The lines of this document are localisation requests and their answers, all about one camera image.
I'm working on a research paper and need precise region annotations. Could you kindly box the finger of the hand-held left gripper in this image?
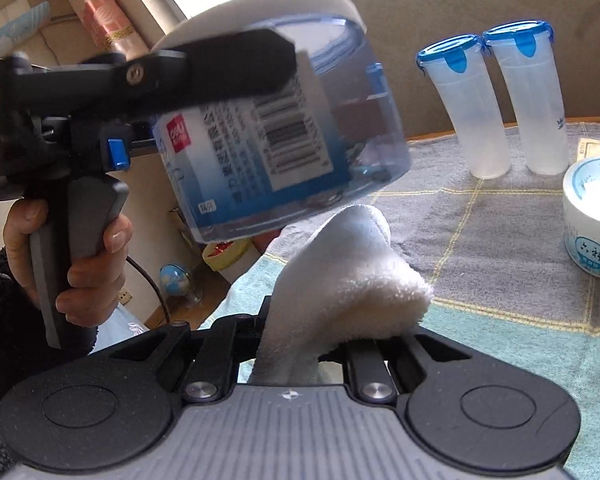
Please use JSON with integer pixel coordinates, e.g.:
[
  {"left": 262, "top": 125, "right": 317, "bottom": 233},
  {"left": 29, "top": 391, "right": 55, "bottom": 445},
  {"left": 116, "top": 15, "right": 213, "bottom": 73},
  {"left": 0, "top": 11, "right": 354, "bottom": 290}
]
[{"left": 80, "top": 29, "right": 297, "bottom": 116}]

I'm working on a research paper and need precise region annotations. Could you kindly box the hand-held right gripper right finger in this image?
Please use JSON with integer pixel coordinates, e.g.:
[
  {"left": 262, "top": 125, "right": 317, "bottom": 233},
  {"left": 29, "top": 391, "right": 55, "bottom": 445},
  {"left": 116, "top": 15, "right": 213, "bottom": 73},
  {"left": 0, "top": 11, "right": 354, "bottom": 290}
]
[{"left": 345, "top": 332, "right": 473, "bottom": 407}]

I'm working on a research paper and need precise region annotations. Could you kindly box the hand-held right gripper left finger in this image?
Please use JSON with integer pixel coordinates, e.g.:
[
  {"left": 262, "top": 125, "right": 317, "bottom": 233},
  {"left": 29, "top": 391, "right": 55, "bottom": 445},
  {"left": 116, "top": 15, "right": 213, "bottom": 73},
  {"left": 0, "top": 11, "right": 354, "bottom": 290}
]
[{"left": 109, "top": 296, "right": 273, "bottom": 407}]

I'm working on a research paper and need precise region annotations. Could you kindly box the white towel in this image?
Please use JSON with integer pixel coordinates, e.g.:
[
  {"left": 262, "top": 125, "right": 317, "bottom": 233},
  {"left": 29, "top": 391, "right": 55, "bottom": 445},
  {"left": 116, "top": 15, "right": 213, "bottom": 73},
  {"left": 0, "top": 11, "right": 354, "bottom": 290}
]
[{"left": 250, "top": 204, "right": 435, "bottom": 386}]

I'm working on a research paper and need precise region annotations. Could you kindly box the clear jar white lid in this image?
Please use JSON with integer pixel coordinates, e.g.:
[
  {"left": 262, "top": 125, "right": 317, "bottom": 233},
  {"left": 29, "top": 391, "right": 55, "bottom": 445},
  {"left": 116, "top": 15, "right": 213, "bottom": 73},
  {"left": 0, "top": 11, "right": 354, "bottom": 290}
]
[{"left": 152, "top": 0, "right": 413, "bottom": 246}]

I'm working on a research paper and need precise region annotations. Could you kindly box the tall translucent cup blue lid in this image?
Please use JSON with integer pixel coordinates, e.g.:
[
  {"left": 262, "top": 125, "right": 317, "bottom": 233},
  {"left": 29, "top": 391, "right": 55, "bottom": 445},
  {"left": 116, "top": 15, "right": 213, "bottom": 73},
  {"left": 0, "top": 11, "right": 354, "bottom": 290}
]
[
  {"left": 481, "top": 20, "right": 571, "bottom": 176},
  {"left": 416, "top": 34, "right": 512, "bottom": 180}
]

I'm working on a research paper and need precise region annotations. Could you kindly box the white round powder tin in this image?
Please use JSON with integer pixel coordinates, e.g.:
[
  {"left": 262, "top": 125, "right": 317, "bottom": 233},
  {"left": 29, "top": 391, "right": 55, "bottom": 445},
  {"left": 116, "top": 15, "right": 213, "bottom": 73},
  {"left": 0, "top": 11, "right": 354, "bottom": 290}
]
[{"left": 562, "top": 156, "right": 600, "bottom": 281}]

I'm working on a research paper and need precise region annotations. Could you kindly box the person's left forearm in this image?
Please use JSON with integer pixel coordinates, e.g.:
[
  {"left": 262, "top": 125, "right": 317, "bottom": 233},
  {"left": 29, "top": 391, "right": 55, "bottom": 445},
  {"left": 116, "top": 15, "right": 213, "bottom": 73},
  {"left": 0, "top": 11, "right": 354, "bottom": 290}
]
[{"left": 0, "top": 247, "right": 101, "bottom": 403}]

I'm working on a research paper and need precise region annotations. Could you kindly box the person's left hand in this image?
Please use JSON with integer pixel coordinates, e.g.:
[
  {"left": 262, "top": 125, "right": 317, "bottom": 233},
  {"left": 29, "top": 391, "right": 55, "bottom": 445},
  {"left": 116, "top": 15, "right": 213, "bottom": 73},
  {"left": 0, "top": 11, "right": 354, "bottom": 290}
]
[{"left": 4, "top": 199, "right": 133, "bottom": 328}]

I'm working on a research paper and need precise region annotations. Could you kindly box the small blue globe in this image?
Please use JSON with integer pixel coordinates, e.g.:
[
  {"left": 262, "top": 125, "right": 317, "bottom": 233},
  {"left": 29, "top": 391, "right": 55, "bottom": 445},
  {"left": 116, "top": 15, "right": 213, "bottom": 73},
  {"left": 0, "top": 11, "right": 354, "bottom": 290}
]
[{"left": 159, "top": 262, "right": 202, "bottom": 309}]

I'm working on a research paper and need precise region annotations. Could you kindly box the light blue floral bedding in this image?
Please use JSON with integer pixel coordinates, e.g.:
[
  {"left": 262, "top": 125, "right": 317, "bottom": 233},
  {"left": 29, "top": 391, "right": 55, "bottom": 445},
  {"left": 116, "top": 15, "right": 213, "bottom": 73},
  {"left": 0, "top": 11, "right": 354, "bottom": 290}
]
[{"left": 97, "top": 307, "right": 153, "bottom": 343}]

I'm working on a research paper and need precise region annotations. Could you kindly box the white trash bin yellow bag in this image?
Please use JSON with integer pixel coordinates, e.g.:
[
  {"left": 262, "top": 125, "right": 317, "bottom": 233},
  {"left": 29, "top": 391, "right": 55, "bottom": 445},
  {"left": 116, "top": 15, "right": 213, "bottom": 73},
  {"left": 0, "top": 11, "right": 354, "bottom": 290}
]
[{"left": 201, "top": 236, "right": 255, "bottom": 283}]

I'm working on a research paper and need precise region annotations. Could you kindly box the blue patterned cloth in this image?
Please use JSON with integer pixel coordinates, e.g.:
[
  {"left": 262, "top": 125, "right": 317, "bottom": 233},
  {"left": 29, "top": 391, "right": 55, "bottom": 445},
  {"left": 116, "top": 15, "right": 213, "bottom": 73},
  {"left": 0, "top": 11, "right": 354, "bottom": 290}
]
[{"left": 0, "top": 0, "right": 51, "bottom": 63}]

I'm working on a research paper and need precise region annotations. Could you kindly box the grey teal checked table cloth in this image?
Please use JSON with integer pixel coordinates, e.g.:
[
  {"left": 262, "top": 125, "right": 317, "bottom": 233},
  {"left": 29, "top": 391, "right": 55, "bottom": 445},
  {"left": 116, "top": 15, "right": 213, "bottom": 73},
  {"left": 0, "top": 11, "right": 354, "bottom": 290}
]
[{"left": 225, "top": 117, "right": 600, "bottom": 478}]

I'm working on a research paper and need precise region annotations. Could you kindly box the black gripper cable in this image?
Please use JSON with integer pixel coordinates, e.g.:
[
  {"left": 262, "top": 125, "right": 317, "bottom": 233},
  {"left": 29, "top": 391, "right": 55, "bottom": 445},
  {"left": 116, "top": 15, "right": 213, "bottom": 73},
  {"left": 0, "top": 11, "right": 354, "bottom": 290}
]
[{"left": 125, "top": 255, "right": 173, "bottom": 326}]

